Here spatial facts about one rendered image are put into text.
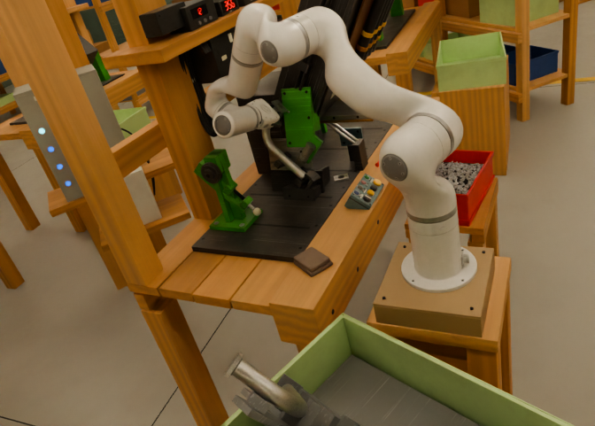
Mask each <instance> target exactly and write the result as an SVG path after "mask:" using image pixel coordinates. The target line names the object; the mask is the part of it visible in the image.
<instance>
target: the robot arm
mask: <svg viewBox="0 0 595 426"><path fill-rule="evenodd" d="M312 54H315V55H318V56H320V57H321V58H322V59H323V60H324V63H325V79H326V83H327V85H328V87H329V88H330V90H331V91H332V92H333V93H334V94H335V95H336V96H337V97H339V98H340V99H341V100H342V101H343V102H344V103H346V104H347V105H348V106H349V107H351V108H352V109H353V110H354V111H355V112H357V113H359V114H361V115H363V116H365V117H367V118H369V119H372V120H380V121H385V122H389V123H391V124H393V125H396V126H398V127H399V129H397V130H396V131H395V132H394V133H392V134H391V135H390V136H389V137H388V138H387V139H386V141H385V142H384V143H383V145H382V148H381V150H380V154H379V167H380V170H381V173H382V175H383V177H384V178H385V179H386V180H387V181H388V182H390V183H391V184H393V185H394V186H395V187H397V188H398V189H399V190H400V192H401V193H402V194H403V197H404V199H405V204H406V215H407V221H408V228H409V233H410V239H411V245H412V251H411V252H410V253H409V254H407V256H406V257H405V258H404V260H403V262H402V266H401V271H402V275H403V277H404V279H405V280H406V282H407V283H408V284H410V285H411V286H412V287H414V288H415V289H417V290H422V291H426V292H432V293H443V292H449V291H453V290H458V289H460V288H462V287H464V286H465V285H467V284H468V283H470V282H471V281H472V280H473V279H474V277H475V274H476V272H477V263H476V259H475V256H474V255H473V254H472V253H471V252H470V251H468V250H467V249H465V248H463V247H461V246H460V228H459V218H458V208H457V199H456V193H455V189H454V188H453V186H452V184H451V183H450V182H449V181H448V180H446V179H445V178H444V177H441V176H436V170H437V167H438V166H439V165H440V164H441V163H442V162H443V161H444V160H445V159H446V158H447V157H448V156H450V155H451V154H452V153H453V152H454V151H455V150H456V149H457V147H458V146H459V145H460V142H461V140H462V137H463V126H462V122H461V120H460V117H459V116H458V115H457V113H456V112H455V111H453V110H452V109H451V108H450V107H448V106H446V105H444V104H442V103H440V102H438V101H436V100H435V99H432V98H430V97H426V96H423V95H421V94H419V93H416V92H413V91H411V90H408V89H404V88H401V87H399V86H397V85H395V84H393V83H391V82H389V81H387V80H386V79H384V78H383V77H382V76H381V75H380V74H378V73H377V72H376V71H375V70H374V69H373V68H372V67H370V66H369V65H368V64H367V63H366V62H364V61H363V60H362V59H361V58H360V57H359V56H358V55H357V53H356V52H355V51H354V49H353V48H352V46H351V44H350V42H349V38H348V35H347V31H346V27H345V24H344V22H343V20H342V19H341V18H340V17H339V16H338V15H337V14H336V13H335V12H334V11H332V10H330V9H329V8H326V7H323V6H315V7H313V8H310V9H307V10H304V11H302V12H299V13H297V14H295V15H293V16H291V17H288V18H287V19H284V20H282V21H279V22H277V16H276V13H275V11H274V10H273V8H271V7H270V6H268V5H266V4H248V5H247V6H245V7H244V8H243V9H242V10H241V11H240V13H239V15H238V17H237V20H236V28H235V34H234V41H233V47H232V52H231V59H230V66H229V73H228V75H227V76H224V77H221V78H219V79H218V80H217V81H215V82H213V83H212V84H211V85H210V87H209V88H208V90H207V92H206V97H205V111H206V113H207V114H208V115H209V116H210V117H211V118H213V120H212V126H213V129H214V131H215V133H216V134H217V135H218V136H220V137H222V138H230V137H232V136H238V135H241V134H243V133H246V132H250V131H252V130H255V129H266V128H272V127H273V126H275V127H278V128H279V127H280V126H281V125H282V123H281V122H280V118H281V117H282V116H283V115H282V113H281V112H276V111H275V110H274V109H273V108H274V105H273V104H269V103H267V102H266V101H265V100H264V99H262V98H260V99H257V98H256V99H255V100H253V101H251V102H250V103H248V104H247V105H244V106H237V105H233V104H232V103H230V102H229V101H228V100H227V98H226V94H229V95H231V96H233V97H238V98H241V99H248V98H251V97H253V96H254V94H255V93H256V90H257V88H258V85H259V77H260V74H261V70H262V66H263V62H265V63H266V64H268V65H270V66H276V67H285V66H291V65H293V64H296V63H297V62H298V61H300V60H302V59H304V58H307V57H308V56H310V55H312Z"/></svg>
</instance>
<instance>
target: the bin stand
mask: <svg viewBox="0 0 595 426"><path fill-rule="evenodd" d="M497 195H498V177H494V179H493V183H492V185H491V186H490V188H489V190H488V192H487V194H486V196H485V198H484V200H483V202H482V203H481V205H480V207H479V209H478V211H477V213H476V215H475V217H474V219H473V220H472V222H471V224H470V226H468V227H466V226H459V228H460V233H462V234H470V236H469V239H468V241H467V246H473V247H486V248H494V256H496V257H499V249H498V203H497ZM405 229H406V238H408V240H409V243H411V239H410V233H409V228H408V221H407V219H406V223H405Z"/></svg>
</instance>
